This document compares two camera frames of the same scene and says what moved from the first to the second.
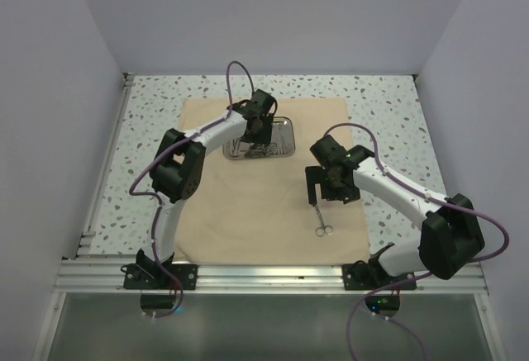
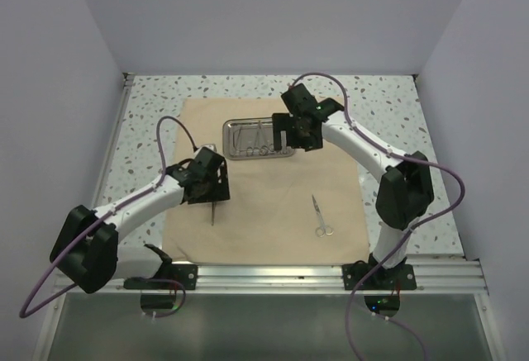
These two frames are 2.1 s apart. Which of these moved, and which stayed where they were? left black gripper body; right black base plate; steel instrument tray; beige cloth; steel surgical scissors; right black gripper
Moved: right black gripper; left black gripper body
Stayed: steel surgical scissors; right black base plate; beige cloth; steel instrument tray
